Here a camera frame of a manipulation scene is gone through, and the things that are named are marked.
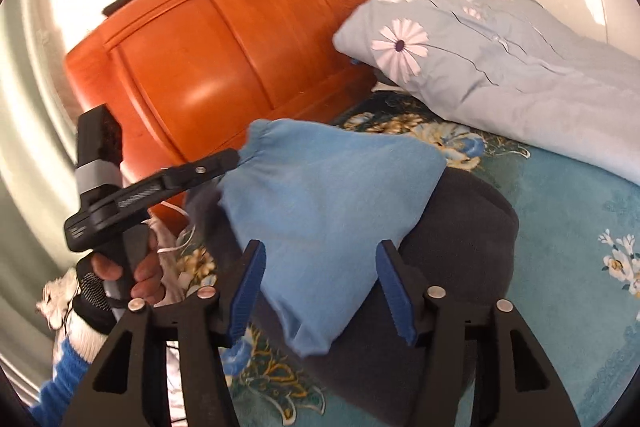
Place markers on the person's left hand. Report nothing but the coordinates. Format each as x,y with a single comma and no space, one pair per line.
145,277

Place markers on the white patterned cloth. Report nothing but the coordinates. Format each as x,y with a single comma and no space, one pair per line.
52,302

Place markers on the light blue daisy duvet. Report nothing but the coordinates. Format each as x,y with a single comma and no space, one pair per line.
525,82

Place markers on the dark grey garment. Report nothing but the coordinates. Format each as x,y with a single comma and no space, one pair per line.
465,247

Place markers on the teal floral blanket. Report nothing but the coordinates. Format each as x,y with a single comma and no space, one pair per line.
560,217

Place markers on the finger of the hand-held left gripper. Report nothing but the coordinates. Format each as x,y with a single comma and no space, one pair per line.
200,170

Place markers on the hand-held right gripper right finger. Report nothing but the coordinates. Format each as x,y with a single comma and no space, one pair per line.
395,292

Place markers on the light blue knit garment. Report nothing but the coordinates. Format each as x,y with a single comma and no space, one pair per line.
325,207

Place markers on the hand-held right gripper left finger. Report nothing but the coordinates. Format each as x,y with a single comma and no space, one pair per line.
247,292

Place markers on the grey-green curtain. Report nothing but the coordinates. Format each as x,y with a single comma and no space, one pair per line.
30,157

